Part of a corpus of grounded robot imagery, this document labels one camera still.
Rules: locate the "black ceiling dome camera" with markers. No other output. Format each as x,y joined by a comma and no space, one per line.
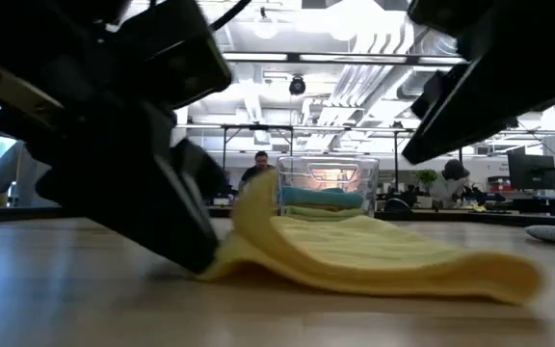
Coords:
297,86

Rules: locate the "teal microfiber towel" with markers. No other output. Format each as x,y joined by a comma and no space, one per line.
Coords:
321,197

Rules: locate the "green background plant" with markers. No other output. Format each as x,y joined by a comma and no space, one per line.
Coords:
426,178

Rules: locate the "black computer monitor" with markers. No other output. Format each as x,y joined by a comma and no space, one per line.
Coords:
530,171

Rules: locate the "black overhead gantry frame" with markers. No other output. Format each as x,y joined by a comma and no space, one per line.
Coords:
395,159

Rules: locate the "clear plastic bin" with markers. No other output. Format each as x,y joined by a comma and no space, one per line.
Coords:
328,166

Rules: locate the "yellow microfiber towel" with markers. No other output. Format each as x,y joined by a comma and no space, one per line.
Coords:
354,250

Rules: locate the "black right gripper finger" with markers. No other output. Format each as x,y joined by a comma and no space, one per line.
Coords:
465,115

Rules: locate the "black aluminium table frame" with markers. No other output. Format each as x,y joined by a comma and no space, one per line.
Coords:
499,218

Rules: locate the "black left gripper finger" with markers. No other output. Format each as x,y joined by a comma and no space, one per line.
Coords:
203,173
138,207

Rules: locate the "person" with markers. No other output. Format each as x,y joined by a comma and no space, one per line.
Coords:
453,178
258,168

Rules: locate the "green microfiber towel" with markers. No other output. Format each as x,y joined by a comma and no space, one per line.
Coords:
321,212

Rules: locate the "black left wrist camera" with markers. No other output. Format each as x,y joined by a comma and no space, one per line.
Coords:
181,53

